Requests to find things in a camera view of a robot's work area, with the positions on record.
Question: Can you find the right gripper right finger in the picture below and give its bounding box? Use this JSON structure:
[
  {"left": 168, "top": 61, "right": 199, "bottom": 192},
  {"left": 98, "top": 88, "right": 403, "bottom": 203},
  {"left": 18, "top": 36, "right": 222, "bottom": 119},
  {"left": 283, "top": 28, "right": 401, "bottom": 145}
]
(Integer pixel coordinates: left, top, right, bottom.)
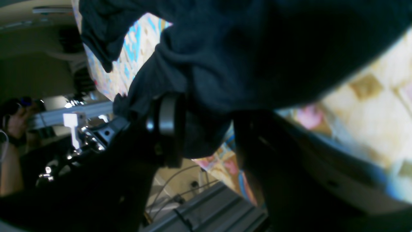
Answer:
[{"left": 232, "top": 111, "right": 411, "bottom": 232}]

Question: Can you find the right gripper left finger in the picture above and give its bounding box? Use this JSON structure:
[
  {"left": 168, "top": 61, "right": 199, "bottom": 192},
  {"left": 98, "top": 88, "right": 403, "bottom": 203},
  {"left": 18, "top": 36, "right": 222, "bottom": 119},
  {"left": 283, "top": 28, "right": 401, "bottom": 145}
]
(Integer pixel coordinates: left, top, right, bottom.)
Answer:
[{"left": 1, "top": 93, "right": 186, "bottom": 232}]

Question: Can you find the black t-shirt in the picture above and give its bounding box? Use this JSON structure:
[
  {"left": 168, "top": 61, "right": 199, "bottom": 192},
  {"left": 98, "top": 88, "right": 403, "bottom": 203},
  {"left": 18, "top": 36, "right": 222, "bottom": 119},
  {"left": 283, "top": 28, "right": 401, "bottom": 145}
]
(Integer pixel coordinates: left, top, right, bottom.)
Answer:
[{"left": 79, "top": 0, "right": 411, "bottom": 158}]

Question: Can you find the person's hand in background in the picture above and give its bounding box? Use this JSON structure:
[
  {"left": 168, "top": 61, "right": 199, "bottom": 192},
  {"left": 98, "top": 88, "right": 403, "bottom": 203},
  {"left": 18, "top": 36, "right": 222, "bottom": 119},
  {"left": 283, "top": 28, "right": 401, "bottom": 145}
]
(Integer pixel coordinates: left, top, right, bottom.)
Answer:
[{"left": 6, "top": 103, "right": 39, "bottom": 139}]

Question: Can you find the patterned tablecloth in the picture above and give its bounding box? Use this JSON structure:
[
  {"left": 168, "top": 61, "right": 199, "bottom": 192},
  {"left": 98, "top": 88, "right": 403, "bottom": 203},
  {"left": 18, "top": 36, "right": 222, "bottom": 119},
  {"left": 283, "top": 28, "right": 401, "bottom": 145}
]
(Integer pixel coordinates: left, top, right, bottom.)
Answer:
[{"left": 84, "top": 14, "right": 412, "bottom": 203}]

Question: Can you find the aluminium frame rail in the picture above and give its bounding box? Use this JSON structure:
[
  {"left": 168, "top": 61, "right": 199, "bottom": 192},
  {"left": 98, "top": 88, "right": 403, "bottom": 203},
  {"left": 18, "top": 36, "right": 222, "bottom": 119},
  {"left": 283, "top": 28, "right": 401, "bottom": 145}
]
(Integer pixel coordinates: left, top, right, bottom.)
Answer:
[{"left": 27, "top": 101, "right": 113, "bottom": 130}]

